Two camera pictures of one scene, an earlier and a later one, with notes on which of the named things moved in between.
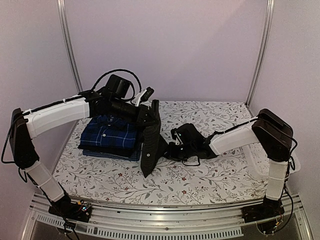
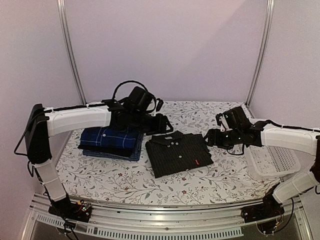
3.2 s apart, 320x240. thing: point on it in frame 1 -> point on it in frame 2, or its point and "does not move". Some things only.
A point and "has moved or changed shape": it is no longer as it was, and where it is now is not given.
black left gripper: x=136 y=116 -> x=161 y=126
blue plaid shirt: x=108 y=131 does not move
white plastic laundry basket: x=259 y=161 does not move
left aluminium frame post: x=66 y=39 does not move
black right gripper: x=171 y=153 -> x=214 y=139
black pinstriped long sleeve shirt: x=153 y=145 has moved or changed shape
